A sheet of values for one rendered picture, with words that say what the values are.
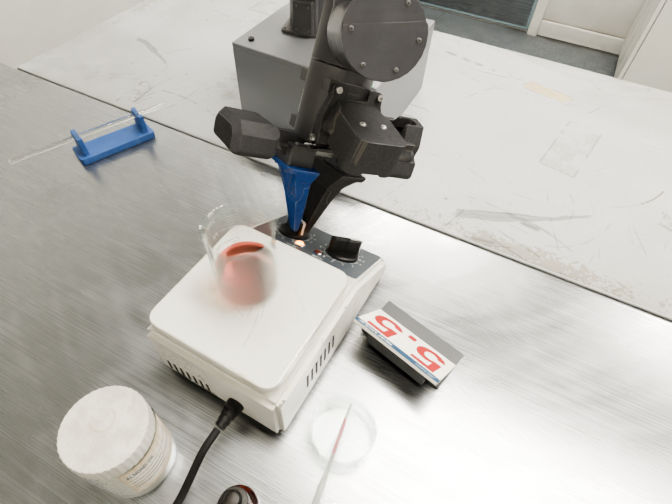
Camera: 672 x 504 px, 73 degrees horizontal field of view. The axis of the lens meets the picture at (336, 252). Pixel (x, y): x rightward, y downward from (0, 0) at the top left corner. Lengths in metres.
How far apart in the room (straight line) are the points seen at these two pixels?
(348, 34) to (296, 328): 0.21
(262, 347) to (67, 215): 0.34
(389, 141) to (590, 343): 0.29
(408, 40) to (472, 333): 0.28
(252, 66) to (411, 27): 0.36
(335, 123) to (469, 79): 0.49
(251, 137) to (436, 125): 0.39
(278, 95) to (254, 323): 0.37
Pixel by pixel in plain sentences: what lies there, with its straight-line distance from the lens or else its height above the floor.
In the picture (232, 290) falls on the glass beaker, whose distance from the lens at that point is 0.34.
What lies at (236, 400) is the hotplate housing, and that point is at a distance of 0.39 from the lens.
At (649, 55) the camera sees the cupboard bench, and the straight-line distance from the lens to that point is 2.76.
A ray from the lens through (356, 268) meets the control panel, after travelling 0.43.
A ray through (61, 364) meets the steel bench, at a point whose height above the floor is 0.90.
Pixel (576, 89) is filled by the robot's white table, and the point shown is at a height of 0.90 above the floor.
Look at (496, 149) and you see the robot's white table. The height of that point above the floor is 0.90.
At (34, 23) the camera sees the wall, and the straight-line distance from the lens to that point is 1.94.
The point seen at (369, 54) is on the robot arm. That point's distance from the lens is 0.32.
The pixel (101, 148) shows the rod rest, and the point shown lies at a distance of 0.68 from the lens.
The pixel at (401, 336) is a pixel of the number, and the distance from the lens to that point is 0.43.
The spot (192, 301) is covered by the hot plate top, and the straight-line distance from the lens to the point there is 0.38.
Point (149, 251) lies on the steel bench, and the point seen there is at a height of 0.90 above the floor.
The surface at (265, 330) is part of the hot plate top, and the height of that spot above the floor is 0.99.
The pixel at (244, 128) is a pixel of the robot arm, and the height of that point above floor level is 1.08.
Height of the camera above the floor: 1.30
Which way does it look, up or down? 51 degrees down
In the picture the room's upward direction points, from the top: 3 degrees clockwise
